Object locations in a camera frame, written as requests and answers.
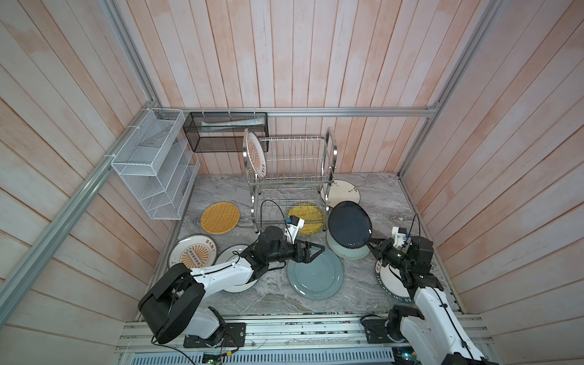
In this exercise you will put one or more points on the light green flower plate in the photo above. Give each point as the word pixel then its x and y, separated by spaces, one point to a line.
pixel 344 252

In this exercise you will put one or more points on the aluminium front rail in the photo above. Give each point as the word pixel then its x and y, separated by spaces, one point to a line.
pixel 294 332

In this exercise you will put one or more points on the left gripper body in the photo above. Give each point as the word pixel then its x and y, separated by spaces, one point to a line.
pixel 285 251

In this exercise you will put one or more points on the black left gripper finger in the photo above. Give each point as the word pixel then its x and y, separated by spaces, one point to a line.
pixel 306 258
pixel 313 249

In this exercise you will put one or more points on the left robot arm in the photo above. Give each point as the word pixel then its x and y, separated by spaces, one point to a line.
pixel 171 307

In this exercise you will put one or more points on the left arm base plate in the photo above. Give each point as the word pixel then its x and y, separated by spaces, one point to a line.
pixel 231 335

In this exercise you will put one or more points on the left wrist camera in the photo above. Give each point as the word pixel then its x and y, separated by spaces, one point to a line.
pixel 293 226

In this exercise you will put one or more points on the black wire wall basket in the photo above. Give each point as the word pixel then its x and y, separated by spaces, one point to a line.
pixel 218 132

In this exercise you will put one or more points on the orange woven bamboo plate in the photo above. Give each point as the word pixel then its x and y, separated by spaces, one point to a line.
pixel 220 218

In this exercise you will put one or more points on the stainless steel dish rack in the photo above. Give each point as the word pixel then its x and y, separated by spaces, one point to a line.
pixel 298 166

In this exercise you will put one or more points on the yellow green woven plate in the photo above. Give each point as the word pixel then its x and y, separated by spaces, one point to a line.
pixel 312 215

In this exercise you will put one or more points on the dark navy plate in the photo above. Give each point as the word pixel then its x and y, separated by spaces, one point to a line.
pixel 350 225

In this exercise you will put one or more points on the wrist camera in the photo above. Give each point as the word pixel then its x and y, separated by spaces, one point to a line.
pixel 293 226
pixel 400 237

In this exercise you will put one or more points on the white wire mesh shelf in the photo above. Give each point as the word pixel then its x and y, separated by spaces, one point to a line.
pixel 158 168

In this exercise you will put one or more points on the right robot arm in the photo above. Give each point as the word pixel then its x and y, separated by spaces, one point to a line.
pixel 430 327

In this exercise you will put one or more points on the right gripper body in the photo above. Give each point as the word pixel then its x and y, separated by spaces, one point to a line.
pixel 397 258

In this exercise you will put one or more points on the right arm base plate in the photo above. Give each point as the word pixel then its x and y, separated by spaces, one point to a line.
pixel 376 331

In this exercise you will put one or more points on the white plate orange sunburst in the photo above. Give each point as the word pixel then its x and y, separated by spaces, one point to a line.
pixel 255 154

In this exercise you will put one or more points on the white plate dark lettered rim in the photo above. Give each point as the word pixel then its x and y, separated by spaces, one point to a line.
pixel 390 281

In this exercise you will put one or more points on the grey blue round plate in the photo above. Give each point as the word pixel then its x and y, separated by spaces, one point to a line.
pixel 318 280

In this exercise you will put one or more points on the white plate green clover outline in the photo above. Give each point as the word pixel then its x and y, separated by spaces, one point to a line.
pixel 232 254

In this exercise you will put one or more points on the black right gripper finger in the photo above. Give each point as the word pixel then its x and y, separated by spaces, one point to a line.
pixel 380 255
pixel 377 243

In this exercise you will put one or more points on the cream plate with red flowers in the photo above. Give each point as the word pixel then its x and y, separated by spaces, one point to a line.
pixel 340 191

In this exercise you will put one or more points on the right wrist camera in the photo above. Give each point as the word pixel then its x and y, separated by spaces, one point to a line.
pixel 400 237

